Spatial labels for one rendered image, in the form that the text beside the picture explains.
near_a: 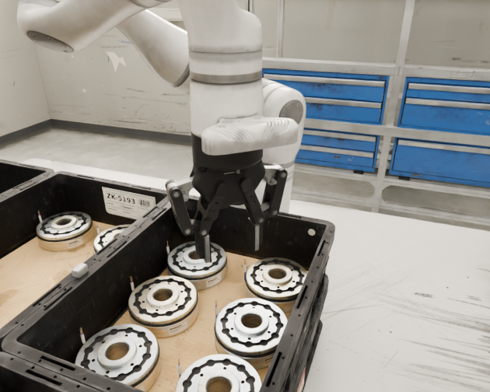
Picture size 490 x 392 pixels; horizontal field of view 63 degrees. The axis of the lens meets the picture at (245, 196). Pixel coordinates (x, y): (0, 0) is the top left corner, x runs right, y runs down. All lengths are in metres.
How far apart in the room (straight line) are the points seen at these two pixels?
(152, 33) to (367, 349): 0.64
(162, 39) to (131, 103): 3.36
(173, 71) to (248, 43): 0.31
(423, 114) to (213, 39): 2.07
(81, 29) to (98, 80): 3.62
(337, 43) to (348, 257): 2.37
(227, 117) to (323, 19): 2.85
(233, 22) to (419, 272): 0.78
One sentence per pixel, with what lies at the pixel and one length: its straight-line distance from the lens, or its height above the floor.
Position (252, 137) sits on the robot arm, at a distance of 0.35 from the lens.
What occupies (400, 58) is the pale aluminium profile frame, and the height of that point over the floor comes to 0.97.
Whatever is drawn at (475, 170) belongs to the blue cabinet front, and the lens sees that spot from 2.50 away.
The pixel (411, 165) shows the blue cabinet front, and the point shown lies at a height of 0.40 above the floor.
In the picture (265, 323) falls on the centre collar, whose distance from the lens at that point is 0.57.
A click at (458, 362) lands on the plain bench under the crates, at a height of 0.70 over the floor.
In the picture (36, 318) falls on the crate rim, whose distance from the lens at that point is 0.54.
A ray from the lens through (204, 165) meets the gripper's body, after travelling 0.40.
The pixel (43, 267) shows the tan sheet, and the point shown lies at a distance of 0.81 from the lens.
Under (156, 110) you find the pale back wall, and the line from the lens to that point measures 3.87.
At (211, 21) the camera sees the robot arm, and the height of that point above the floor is 1.25.
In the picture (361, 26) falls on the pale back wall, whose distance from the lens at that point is 3.17.
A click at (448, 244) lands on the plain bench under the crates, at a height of 0.70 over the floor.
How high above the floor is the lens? 1.27
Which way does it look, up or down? 27 degrees down
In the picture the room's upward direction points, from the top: straight up
